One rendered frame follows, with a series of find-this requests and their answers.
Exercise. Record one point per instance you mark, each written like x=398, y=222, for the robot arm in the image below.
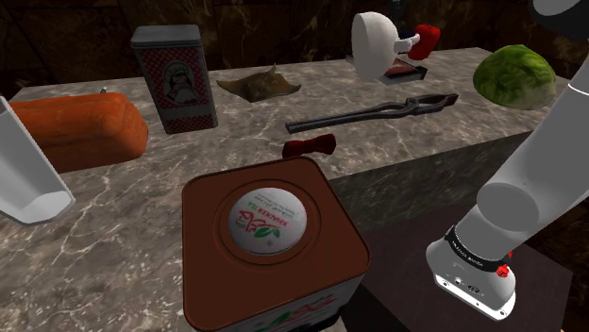
x=529, y=184

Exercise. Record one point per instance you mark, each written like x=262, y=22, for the dark red bow tie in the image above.
x=303, y=147

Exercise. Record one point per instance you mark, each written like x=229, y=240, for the black metal tongs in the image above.
x=349, y=115

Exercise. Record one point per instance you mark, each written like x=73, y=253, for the brown stingray figure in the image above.
x=260, y=87

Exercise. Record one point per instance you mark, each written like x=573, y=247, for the brown tin with white lid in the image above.
x=221, y=276

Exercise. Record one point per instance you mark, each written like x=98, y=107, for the white and red figure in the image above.
x=372, y=46

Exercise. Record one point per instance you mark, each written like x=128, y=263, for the red checked tin grey lid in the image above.
x=158, y=108

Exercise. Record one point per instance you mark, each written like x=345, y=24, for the orange bread loaf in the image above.
x=78, y=128

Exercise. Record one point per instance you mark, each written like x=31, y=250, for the green lettuce head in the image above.
x=513, y=78

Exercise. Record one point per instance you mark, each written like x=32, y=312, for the white tapered container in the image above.
x=23, y=179

